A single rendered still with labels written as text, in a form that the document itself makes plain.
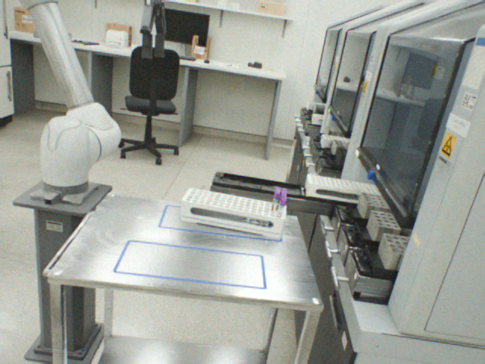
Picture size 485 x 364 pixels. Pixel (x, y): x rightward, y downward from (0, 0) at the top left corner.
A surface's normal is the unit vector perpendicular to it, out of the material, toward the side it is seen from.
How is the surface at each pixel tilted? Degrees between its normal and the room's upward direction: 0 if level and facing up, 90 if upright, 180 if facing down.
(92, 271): 0
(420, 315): 90
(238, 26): 90
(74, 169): 90
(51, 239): 90
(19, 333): 0
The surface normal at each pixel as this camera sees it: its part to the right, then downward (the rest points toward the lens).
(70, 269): 0.14, -0.92
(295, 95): -0.05, 0.36
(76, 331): 0.66, 0.36
